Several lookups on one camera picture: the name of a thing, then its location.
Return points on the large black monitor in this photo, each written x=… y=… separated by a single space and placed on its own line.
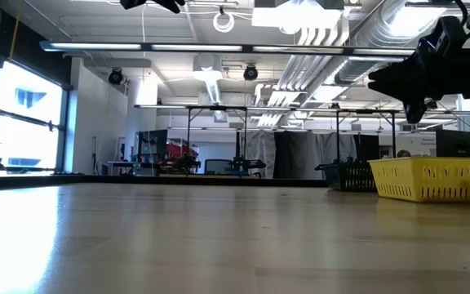
x=457 y=143

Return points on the large window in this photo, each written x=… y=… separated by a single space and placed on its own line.
x=23 y=122

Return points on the yellow plastic basket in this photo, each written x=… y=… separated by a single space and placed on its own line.
x=422 y=179

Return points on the white patterned curtain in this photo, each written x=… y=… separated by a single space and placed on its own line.
x=259 y=151

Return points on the dark curtain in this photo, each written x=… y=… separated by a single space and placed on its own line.
x=300 y=159

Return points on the black plastic basket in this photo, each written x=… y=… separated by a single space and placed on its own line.
x=349 y=179

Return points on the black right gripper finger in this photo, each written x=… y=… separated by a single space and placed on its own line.
x=410 y=92
x=422 y=61

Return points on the long ceiling light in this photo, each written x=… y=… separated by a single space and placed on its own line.
x=108 y=46

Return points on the black ceiling camera rig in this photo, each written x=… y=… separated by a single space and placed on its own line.
x=433 y=105

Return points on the black table edge rail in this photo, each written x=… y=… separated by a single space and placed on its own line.
x=157 y=179

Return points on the red equipment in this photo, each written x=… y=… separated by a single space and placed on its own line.
x=178 y=151

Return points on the round black ceiling camera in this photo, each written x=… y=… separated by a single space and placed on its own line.
x=115 y=76
x=250 y=72

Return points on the black metal table frame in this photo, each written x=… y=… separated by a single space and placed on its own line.
x=189 y=143
x=338 y=134

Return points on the person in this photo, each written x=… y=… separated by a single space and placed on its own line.
x=403 y=153

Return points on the black background robot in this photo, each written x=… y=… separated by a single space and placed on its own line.
x=245 y=164

